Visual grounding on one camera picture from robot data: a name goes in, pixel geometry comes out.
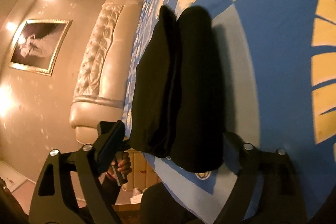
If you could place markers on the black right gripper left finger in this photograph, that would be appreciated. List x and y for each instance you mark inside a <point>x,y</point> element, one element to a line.
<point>54,198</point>

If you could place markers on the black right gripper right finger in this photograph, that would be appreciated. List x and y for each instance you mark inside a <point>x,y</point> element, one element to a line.
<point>267,189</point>

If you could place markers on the black pants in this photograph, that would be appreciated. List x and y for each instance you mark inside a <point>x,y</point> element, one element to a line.
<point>179,106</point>

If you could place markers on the person's left hand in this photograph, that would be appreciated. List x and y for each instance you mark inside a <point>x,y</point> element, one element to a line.
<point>123,166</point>

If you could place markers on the cream tufted leather headboard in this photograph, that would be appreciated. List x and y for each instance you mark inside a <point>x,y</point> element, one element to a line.
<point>101,84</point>

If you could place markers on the blue patterned bed sheet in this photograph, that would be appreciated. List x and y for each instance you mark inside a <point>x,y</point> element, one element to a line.
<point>278,62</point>

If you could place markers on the gold framed wall picture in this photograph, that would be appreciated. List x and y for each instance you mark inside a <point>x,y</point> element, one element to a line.
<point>37,45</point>

